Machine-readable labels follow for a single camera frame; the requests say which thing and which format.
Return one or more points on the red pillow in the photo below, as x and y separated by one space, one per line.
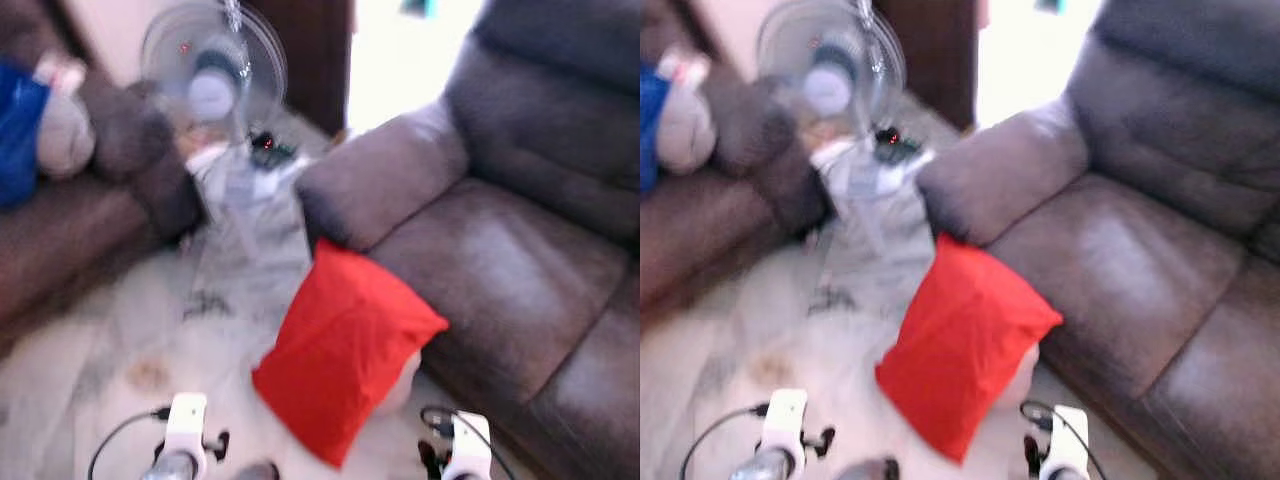
340 350
960 350

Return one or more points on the brown fabric sofa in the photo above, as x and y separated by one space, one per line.
690 230
1130 270
60 240
520 270

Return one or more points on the grey robot leg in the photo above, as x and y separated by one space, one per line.
256 471
868 470

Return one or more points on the black handheld device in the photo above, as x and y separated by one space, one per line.
896 145
270 150

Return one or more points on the grey cushion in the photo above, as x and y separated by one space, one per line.
685 130
65 135

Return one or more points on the white electric fan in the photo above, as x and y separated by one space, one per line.
828 90
212 95

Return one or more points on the blue bag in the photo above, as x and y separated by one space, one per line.
20 140
652 130

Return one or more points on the white and red packet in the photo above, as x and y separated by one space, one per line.
690 66
66 70

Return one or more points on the dark brown wooden door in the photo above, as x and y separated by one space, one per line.
935 55
310 60

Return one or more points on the teal plastic chair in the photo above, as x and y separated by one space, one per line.
414 7
1050 6

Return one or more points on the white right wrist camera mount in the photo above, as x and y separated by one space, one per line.
468 445
1070 440

